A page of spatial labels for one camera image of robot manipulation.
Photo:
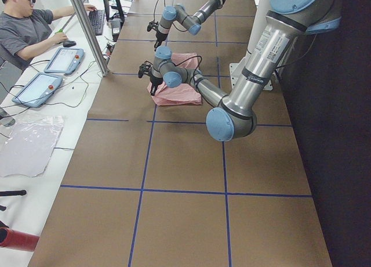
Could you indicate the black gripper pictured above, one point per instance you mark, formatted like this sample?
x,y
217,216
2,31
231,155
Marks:
x,y
159,36
153,80

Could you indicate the pink snoopy t-shirt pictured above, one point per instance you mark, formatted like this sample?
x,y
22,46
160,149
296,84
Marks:
x,y
184,93

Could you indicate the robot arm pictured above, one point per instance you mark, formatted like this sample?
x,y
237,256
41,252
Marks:
x,y
191,23
232,114

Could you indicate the black keyboard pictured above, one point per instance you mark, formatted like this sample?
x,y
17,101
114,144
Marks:
x,y
96,19

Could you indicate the black computer mouse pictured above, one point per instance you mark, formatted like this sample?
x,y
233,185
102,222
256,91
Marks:
x,y
68,43

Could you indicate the upper teach pendant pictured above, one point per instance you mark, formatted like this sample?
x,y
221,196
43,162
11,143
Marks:
x,y
65,61

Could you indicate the teach pendant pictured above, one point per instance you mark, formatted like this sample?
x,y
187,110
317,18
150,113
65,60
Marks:
x,y
38,90
65,61

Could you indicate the lower teach pendant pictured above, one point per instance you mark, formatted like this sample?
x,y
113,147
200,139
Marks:
x,y
38,90

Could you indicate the seated person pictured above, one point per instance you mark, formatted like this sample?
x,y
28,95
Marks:
x,y
26,32

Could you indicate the clear plastic bag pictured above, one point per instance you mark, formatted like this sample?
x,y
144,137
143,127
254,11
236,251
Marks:
x,y
30,145

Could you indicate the black tripod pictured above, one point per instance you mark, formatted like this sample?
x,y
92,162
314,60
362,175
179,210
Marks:
x,y
13,193

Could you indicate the red cylinder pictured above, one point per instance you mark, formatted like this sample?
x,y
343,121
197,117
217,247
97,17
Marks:
x,y
17,240

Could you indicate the aluminium frame post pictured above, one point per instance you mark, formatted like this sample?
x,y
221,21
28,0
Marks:
x,y
90,36

